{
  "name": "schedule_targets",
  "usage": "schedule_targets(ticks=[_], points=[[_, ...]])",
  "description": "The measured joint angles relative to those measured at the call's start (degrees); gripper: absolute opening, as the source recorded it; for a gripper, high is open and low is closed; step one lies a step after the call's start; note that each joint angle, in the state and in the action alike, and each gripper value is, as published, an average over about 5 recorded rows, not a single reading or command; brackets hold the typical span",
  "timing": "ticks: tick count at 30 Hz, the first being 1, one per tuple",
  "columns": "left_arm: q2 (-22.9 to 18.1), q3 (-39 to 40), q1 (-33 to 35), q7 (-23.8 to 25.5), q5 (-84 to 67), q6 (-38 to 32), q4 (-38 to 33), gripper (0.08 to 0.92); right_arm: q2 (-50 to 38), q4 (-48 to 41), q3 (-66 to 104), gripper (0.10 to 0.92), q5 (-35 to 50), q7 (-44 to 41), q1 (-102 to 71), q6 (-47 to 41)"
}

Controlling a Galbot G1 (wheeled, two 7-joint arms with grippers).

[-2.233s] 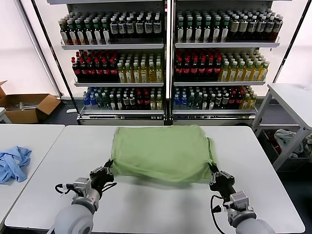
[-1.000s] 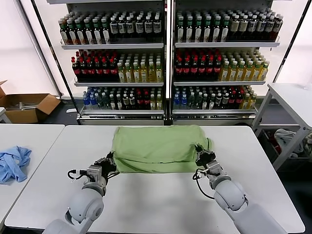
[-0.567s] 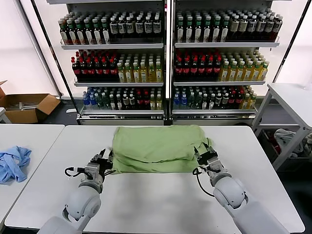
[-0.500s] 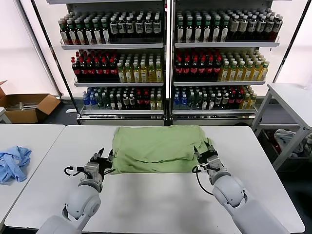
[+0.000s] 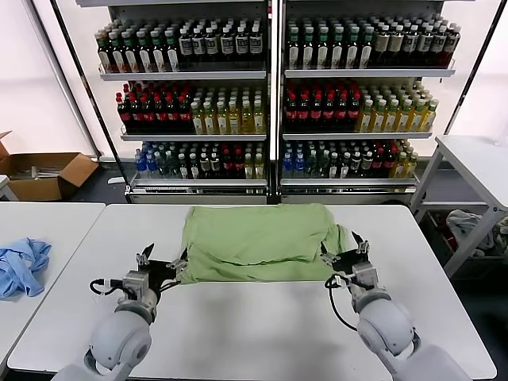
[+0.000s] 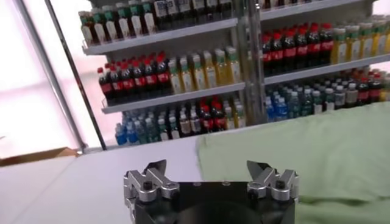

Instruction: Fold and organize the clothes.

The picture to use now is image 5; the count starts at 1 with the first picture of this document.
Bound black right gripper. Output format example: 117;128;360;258
318;230;374;277

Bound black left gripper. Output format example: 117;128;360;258
134;241;190;294

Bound green polo shirt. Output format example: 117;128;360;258
180;202;360;285

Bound dark storage crate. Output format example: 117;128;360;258
419;209;508;263

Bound small red cap cola bottle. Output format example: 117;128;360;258
221;147;233;180
383;146;395;179
232;147;244;180
371;147;384;179

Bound white grey crumpled garment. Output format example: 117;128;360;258
444;209;495;255

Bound open cardboard box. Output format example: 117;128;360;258
0;131;100;202

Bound crumpled blue garment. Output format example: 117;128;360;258
0;237;52;301

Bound white packing strips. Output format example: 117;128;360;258
10;166;67;183

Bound white side table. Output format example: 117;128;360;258
408;134;508;279

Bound grey green crumpled garment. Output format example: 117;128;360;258
491;216;508;253

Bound small white table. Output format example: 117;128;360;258
0;174;19;202

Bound thin black metal pole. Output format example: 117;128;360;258
50;0;136;206
442;0;508;136

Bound white beverage shelf unit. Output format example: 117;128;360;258
75;0;275;206
277;0;477;206

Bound green cap dark tea bottle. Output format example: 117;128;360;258
136;30;153;74
300;26;316;71
358;25;374;69
344;26;360;70
121;30;140;75
315;26;330;71
164;29;180;73
287;26;302;71
109;31;126;75
329;26;345;71
97;32;114;75
150;29;167;74

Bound wide grey metal pole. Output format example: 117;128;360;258
27;0;102;162

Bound beige label dark drink bottle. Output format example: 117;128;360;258
387;24;403;67
373;24;389;67

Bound white label dark drink bottle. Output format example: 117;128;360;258
219;27;235;63
248;25;264;63
234;26;249;63
401;24;418;67
178;28;194;63
415;24;432;67
191;28;206;63
429;24;447;67
205;27;220;63
444;23;462;67

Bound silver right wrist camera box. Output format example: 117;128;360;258
351;261;380;293

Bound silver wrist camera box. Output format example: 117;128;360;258
121;269;151;303
351;261;380;293

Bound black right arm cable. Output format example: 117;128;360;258
324;275;360;330

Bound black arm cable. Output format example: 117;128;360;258
89;277;128;297
324;275;360;330

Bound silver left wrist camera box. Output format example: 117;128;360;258
121;269;151;303

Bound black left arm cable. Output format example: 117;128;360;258
89;277;128;297

